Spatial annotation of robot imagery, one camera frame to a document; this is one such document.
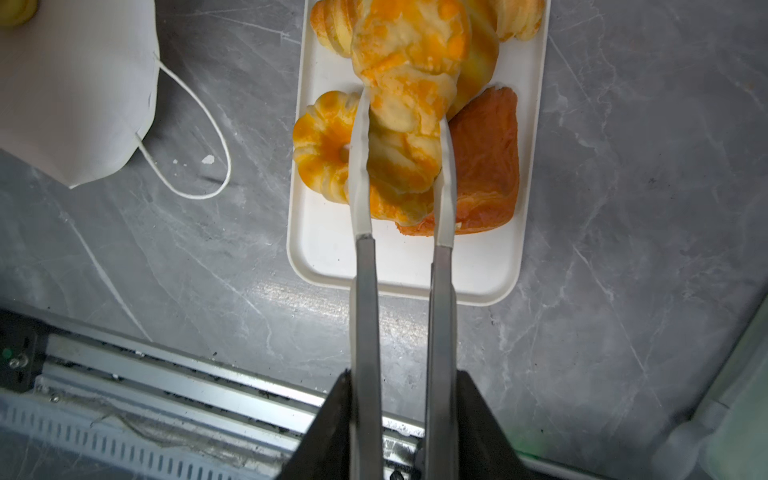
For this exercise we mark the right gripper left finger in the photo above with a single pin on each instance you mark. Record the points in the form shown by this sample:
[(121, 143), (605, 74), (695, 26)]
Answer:
[(366, 437)]

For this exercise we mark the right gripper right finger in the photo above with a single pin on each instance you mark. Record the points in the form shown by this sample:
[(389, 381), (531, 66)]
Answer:
[(441, 428)]

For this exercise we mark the round bundt fake bread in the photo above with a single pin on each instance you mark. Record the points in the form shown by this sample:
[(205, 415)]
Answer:
[(320, 139)]

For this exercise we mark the brown croissant fake bread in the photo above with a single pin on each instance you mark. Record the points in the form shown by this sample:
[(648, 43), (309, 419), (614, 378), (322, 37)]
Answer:
[(485, 140)]

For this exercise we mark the orange swirl fake bread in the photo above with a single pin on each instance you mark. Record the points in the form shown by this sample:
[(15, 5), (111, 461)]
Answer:
[(408, 54)]

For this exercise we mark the long yellow fake bread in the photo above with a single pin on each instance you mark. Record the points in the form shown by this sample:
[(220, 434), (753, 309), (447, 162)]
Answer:
[(333, 21)]

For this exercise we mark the red white paper bag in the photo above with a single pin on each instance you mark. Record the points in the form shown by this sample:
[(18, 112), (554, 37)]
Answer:
[(79, 84)]

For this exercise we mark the small orange fake bread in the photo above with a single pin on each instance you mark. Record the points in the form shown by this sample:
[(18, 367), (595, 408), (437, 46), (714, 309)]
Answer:
[(16, 12)]

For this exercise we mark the pale yellow croissant bread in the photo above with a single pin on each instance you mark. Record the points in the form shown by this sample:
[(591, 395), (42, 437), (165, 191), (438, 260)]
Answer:
[(478, 69)]

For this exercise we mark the pale green box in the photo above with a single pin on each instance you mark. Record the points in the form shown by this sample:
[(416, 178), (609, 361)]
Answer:
[(726, 437)]

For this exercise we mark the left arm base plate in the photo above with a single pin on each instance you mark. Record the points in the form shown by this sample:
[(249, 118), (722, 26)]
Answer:
[(23, 347)]

